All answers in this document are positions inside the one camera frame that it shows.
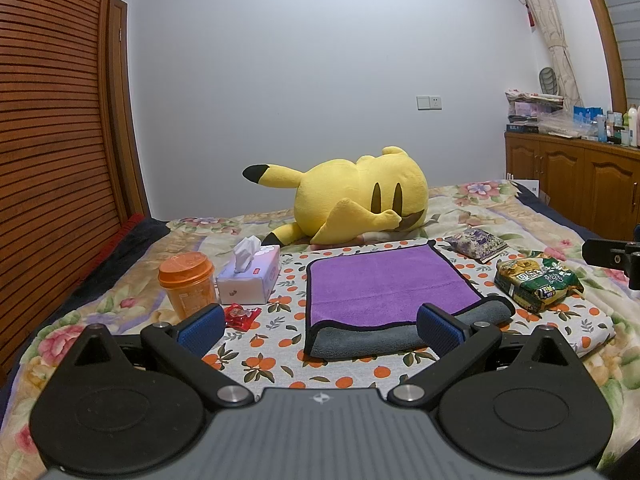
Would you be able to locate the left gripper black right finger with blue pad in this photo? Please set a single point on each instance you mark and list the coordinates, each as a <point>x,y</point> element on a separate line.
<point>465,343</point>

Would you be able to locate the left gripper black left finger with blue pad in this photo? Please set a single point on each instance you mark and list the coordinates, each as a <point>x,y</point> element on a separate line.
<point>178,351</point>

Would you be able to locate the purple and grey towel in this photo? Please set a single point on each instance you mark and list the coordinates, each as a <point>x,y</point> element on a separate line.
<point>366,304</point>

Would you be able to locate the red candy wrapper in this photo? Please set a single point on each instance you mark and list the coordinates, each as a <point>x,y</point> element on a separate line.
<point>240,318</point>

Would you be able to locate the floral bed quilt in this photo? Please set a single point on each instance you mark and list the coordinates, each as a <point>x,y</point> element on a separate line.
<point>124,295</point>

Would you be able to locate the orange lidded cup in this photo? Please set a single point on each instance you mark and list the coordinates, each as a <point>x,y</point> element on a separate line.
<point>188,280</point>

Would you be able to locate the pink tissue box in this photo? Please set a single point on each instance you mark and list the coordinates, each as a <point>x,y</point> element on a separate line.
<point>250,275</point>

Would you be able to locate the green snack bag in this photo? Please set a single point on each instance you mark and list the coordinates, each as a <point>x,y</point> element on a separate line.
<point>535,284</point>

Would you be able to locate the purple floral packet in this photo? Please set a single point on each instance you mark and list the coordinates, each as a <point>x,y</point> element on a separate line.
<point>476,244</point>

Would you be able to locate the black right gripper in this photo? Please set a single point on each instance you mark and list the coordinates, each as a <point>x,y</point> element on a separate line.
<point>616,255</point>

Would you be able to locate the yellow Pikachu plush toy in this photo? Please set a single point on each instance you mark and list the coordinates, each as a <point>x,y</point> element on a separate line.
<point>339,200</point>

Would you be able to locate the wooden sideboard cabinet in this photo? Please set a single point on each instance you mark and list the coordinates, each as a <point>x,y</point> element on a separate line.
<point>595,185</point>

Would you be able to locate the stack of magazines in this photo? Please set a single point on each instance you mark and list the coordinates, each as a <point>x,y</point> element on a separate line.
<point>526,108</point>

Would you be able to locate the blue box on cabinet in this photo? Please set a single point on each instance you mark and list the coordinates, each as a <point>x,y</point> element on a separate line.
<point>587,115</point>

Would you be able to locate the small grey fan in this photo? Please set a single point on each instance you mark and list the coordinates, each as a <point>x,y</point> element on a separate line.
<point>548,81</point>

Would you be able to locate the white bottle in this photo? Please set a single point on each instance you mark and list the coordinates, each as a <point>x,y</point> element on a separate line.
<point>633,117</point>

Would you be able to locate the beige curtain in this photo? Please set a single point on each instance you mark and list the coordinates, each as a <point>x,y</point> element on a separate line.
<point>548,19</point>

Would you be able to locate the white wall switch socket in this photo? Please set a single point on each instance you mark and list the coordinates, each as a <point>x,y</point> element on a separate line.
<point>428,102</point>

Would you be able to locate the wooden window frame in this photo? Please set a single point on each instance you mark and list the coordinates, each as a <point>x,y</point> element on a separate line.
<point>612,56</point>

